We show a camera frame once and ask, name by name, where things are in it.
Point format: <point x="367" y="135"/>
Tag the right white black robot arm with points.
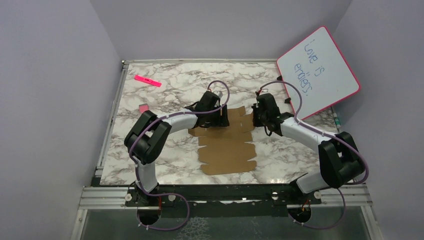
<point x="338" y="157"/>

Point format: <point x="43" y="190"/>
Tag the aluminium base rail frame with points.
<point x="197" y="206"/>

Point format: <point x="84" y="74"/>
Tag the green capped marker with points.
<point x="336" y="120"/>

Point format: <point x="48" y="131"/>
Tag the brown cardboard box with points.
<point x="227" y="150"/>

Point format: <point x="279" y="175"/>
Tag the pink eraser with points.
<point x="143" y="108"/>

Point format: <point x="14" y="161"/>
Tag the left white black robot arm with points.
<point x="146" y="139"/>

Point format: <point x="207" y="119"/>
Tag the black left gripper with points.
<point x="221" y="121"/>

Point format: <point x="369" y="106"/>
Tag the pink framed whiteboard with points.
<point x="316" y="75"/>

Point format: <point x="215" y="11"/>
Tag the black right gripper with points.
<point x="256" y="122"/>

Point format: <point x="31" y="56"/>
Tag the pink highlighter marker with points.
<point x="147" y="81"/>

